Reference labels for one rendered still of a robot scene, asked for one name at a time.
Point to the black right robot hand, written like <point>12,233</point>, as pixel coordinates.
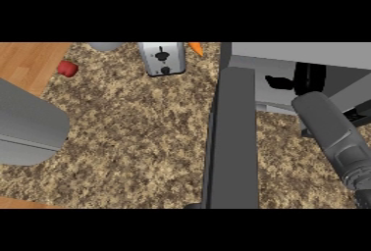
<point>310,78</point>

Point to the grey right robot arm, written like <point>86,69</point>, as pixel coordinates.
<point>333,137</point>

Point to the pale grey microwave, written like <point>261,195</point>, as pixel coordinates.
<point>299,54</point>

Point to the dark grey microwave door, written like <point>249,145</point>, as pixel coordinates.
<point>234,137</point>

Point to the orange carrot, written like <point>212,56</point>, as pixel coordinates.
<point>197,48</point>

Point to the silver toaster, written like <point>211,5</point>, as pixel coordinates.
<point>163,59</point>

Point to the grey bowl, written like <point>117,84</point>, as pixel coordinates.
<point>107,45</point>

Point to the red bell pepper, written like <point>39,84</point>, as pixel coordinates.
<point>69,68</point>

